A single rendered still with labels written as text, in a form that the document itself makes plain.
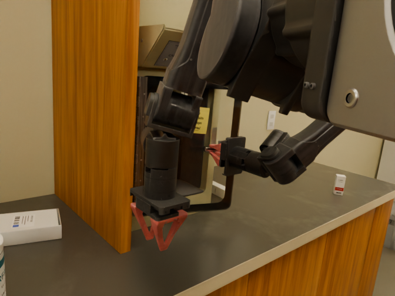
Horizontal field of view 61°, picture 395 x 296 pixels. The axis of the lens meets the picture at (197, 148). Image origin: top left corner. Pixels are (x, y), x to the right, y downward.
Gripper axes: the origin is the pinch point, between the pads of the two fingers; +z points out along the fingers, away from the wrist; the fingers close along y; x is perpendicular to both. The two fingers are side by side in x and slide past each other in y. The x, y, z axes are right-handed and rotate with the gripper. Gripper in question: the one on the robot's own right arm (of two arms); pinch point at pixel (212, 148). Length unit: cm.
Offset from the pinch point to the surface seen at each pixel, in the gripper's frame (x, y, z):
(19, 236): 46, -24, 21
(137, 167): 17.9, -6.0, 10.6
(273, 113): -103, 0, 56
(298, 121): -134, -6, 57
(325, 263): -52, -47, -14
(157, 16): 12.6, 34.2, 12.0
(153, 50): 18.0, 25.2, 5.2
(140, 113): 17.5, 9.1, 10.5
